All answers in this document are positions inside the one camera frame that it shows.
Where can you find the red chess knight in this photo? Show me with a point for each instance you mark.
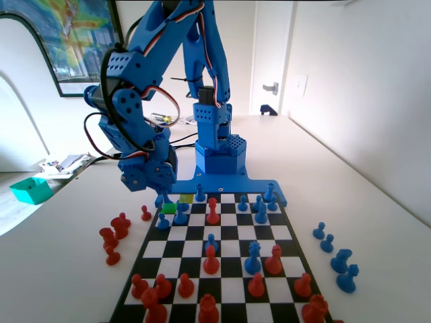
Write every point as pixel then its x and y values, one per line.
pixel 119 230

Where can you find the blue geared gripper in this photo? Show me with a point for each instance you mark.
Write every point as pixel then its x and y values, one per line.
pixel 152 175

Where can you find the red chess rook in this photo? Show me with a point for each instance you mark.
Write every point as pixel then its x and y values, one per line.
pixel 108 238
pixel 314 310
pixel 153 307

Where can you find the red chess queen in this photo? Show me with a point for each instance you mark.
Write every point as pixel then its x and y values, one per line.
pixel 208 312

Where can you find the framed map poster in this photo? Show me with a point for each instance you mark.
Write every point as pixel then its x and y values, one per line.
pixel 67 50

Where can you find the black and white chessboard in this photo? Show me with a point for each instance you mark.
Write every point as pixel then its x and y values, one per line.
pixel 229 235

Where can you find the stack of papers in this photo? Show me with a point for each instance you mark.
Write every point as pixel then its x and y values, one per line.
pixel 67 163

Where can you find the blue printed clamp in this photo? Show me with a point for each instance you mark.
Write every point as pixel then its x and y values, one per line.
pixel 267 108

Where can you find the white door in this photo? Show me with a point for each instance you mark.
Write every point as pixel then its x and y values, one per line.
pixel 269 50

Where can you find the white curved panel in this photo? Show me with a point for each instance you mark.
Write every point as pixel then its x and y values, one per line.
pixel 20 67

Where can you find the blue base plate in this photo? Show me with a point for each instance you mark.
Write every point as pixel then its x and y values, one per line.
pixel 235 185

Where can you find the teal plastic box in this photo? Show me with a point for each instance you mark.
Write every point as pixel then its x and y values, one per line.
pixel 33 193

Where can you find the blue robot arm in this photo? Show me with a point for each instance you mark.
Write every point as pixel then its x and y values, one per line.
pixel 222 163

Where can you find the blue chess rook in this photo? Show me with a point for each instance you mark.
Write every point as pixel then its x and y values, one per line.
pixel 268 194

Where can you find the blue chess queen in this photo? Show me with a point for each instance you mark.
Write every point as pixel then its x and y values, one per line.
pixel 252 263

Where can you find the blue chess pawn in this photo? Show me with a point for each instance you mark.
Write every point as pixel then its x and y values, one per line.
pixel 242 205
pixel 327 244
pixel 272 205
pixel 319 232
pixel 163 223
pixel 180 218
pixel 257 201
pixel 211 242

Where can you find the red chess king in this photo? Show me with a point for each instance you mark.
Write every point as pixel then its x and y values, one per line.
pixel 213 215

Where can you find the red chess pawn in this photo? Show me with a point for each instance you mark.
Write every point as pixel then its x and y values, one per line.
pixel 145 215
pixel 256 288
pixel 303 288
pixel 125 220
pixel 112 259
pixel 185 288
pixel 211 263
pixel 138 288
pixel 163 288

